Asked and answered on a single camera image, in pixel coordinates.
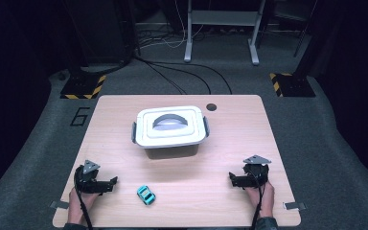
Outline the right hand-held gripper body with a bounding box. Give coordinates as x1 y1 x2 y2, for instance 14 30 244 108
236 154 272 189

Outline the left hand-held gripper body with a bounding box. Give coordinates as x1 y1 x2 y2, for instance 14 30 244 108
74 159 110 195

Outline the small blue toy car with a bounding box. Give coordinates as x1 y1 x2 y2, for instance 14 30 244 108
136 185 157 206

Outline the brown translucent storage box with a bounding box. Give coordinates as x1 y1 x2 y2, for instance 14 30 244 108
131 116 211 160

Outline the white container lid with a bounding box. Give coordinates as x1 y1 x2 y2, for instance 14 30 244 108
133 105 207 150

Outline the person's left hand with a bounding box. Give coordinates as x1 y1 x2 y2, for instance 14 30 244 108
67 187 100 224

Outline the person's right hand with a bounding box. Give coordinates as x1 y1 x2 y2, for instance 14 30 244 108
243 180 276 220

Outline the black striped stand base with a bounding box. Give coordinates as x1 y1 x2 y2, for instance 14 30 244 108
59 74 107 100
269 72 316 98

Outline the left hand-held gripper black cable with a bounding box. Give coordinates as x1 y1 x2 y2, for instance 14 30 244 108
73 166 94 230

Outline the hand-held gripper black cable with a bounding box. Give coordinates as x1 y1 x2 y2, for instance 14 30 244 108
73 166 94 230
250 172 268 230

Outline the right hand-held gripper black cable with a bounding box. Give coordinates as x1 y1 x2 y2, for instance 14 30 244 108
250 172 268 230

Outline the black floor cable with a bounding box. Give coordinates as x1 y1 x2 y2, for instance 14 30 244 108
148 61 213 96
133 56 233 96
138 57 187 96

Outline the white floor cable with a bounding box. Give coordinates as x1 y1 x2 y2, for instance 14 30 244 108
139 0 205 50

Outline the white metal stand frame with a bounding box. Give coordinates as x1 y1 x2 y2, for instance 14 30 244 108
183 0 267 66

